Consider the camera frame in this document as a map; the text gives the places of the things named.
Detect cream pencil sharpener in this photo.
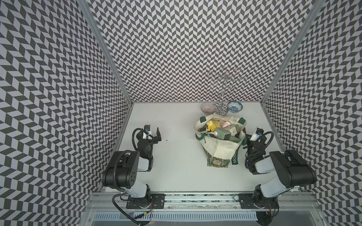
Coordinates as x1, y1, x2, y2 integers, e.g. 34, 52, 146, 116
225, 125, 239, 137

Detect cream tote bag green handles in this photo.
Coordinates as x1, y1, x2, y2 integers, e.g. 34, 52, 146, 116
194, 114, 247, 168

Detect green pencil sharpener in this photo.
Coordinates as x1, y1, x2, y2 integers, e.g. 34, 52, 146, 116
209, 128, 241, 143

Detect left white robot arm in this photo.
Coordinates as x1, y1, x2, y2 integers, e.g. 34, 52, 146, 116
102, 125, 165, 210

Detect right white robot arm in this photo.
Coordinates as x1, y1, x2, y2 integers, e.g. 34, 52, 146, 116
244, 128, 317, 209

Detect pink pencil sharpener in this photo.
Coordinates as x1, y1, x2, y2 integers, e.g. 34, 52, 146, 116
219, 120, 231, 128

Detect yellow pencil sharpener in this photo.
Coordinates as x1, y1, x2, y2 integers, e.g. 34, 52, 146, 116
206, 120, 221, 132

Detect blue white ceramic bowl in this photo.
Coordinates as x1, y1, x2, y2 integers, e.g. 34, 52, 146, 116
227, 101, 243, 113

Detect clear glass mug tree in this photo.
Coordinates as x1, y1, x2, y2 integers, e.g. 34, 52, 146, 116
208, 66, 241, 116

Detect pink ceramic bowl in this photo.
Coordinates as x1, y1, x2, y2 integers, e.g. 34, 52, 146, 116
200, 103, 216, 115

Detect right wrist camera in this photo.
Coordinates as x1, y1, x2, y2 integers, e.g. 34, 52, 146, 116
250, 127, 264, 141

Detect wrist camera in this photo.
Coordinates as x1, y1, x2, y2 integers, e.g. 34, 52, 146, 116
250, 127, 264, 141
142, 124, 152, 140

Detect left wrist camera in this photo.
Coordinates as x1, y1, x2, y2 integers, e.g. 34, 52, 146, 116
142, 124, 152, 140

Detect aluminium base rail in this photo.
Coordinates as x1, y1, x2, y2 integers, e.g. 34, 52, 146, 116
79, 192, 329, 226

